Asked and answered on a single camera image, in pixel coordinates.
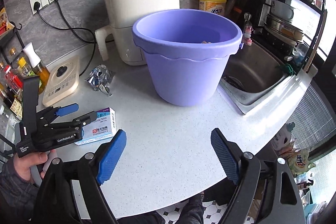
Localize left white wall socket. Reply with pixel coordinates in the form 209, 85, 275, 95
28, 0, 51, 16

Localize yellow snack package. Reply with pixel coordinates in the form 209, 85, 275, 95
0, 7, 14, 35

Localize person's left hand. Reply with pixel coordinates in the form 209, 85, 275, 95
13, 149, 57, 184

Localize yellow cap green label bottle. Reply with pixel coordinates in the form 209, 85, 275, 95
17, 57, 45, 94

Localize stainless steel sink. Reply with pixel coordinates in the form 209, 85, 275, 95
219, 40, 295, 115

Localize left black power cable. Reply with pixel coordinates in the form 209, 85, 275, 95
33, 2, 96, 44

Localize black dish rack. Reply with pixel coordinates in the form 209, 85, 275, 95
254, 0, 327, 74

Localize dark soy sauce bottle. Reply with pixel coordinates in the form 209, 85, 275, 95
0, 83, 22, 120

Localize cream induction cooker base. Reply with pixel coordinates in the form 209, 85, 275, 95
42, 55, 80, 107

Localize right black power cable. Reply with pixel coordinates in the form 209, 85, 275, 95
49, 0, 97, 77

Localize white top oil sprayer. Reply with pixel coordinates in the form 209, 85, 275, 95
23, 43, 50, 86

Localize white enamel pot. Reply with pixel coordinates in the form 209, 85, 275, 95
271, 0, 294, 21

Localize black power cable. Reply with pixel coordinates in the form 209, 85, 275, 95
33, 2, 96, 44
49, 0, 97, 77

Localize black metal kitchen rack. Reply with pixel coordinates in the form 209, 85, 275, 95
1, 0, 25, 64

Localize purple plastic bucket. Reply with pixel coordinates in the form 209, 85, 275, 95
132, 9, 243, 106

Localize cream air fryer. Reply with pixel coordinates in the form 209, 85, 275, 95
95, 0, 180, 66

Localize steel pot on rack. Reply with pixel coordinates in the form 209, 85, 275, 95
265, 14, 304, 44

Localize person's left forearm sleeve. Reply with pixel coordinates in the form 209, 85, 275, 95
1, 158, 39, 223

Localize blue white medicine box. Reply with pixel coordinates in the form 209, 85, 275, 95
75, 107, 117, 145

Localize red cap vinegar bottle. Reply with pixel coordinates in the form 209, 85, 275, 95
2, 65, 23, 101

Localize gold cap clear bottle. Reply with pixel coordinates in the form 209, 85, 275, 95
10, 47, 22, 68

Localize silver foil wrapper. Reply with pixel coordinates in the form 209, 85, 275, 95
85, 64, 115, 96

